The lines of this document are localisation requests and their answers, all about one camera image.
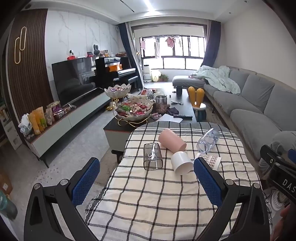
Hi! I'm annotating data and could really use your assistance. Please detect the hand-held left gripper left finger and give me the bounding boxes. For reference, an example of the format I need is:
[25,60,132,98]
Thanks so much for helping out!
[24,157,101,241]

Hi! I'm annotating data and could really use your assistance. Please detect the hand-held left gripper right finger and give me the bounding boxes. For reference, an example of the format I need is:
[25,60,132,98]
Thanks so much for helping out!
[193,157,273,241]

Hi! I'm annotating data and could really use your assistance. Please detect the white cup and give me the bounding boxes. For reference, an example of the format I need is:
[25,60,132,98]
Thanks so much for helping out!
[171,151,194,175]

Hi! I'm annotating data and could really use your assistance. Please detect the brown checked paper cup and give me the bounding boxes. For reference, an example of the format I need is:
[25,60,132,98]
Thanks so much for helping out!
[196,153,222,171]

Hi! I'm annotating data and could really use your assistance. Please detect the clear blue-printed plastic cup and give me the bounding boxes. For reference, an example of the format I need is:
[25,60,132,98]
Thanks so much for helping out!
[196,128,220,153]

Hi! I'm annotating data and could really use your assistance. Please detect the pink cup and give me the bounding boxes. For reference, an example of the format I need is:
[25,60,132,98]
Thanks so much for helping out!
[158,128,187,151]

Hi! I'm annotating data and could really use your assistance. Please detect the clear grey glass cup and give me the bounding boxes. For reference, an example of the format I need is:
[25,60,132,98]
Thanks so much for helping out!
[143,143,164,171]

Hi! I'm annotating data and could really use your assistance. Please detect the person's right hand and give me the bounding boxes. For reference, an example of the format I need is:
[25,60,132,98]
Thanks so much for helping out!
[273,204,296,241]

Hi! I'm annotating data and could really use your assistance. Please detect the grey sectional sofa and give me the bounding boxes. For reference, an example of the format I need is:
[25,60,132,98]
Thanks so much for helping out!
[172,66,296,168]

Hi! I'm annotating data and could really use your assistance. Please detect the black white checked tablecloth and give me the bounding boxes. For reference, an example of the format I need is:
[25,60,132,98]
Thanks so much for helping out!
[84,121,266,241]

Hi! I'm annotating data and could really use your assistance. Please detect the pale green television cabinet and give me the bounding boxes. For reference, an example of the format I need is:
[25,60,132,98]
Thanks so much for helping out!
[24,88,112,168]

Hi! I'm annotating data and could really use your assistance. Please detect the white paper sheet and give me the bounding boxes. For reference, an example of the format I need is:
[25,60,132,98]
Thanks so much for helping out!
[155,114,183,123]

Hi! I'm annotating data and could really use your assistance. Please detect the purple snack packets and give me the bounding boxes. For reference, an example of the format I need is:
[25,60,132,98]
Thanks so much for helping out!
[45,100,71,126]

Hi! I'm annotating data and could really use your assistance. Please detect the orange snack bags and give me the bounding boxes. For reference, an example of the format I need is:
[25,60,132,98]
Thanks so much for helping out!
[27,106,48,135]

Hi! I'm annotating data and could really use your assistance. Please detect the cardboard box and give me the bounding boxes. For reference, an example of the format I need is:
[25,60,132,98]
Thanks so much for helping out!
[0,171,13,198]

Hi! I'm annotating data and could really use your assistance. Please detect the dark coffee table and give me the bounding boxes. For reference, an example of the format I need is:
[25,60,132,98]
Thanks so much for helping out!
[103,88,197,163]

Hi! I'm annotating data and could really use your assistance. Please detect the white plastic bag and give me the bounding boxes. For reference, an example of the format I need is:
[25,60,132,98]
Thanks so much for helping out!
[18,113,33,138]

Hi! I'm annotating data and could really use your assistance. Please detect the yellow rabbit-ear child stool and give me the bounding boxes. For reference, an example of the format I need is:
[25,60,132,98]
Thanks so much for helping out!
[187,86,207,119]

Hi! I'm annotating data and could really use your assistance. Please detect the two-tier white candy bowl stand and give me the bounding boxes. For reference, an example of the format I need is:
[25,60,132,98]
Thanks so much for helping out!
[104,84,155,127]

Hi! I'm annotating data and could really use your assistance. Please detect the dark glass tumbler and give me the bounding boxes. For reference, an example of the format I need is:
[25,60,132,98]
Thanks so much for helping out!
[155,95,167,115]

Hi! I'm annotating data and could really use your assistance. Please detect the light green blanket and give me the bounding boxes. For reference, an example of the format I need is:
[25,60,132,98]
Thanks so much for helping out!
[190,65,241,95]

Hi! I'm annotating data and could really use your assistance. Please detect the black flat television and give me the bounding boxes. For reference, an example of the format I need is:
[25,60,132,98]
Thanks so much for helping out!
[51,57,97,105]

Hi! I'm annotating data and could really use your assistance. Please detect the black upright piano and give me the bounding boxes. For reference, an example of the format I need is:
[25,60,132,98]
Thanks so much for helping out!
[94,56,139,91]

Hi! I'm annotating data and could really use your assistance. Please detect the white air purifier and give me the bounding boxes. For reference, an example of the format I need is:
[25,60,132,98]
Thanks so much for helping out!
[143,65,151,83]

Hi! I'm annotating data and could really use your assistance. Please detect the dark blue curtain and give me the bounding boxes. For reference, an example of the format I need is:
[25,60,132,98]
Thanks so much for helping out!
[203,20,221,69]
[119,22,143,90]

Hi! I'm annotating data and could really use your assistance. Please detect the black framed window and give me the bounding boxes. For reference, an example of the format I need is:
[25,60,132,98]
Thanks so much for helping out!
[140,35,205,70]

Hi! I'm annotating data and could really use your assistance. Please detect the white wire fan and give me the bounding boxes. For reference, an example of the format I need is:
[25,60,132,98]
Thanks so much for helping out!
[269,189,290,212]

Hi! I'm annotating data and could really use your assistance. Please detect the gold oval wall lamp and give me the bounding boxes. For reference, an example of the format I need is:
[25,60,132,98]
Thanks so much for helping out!
[14,26,27,64]

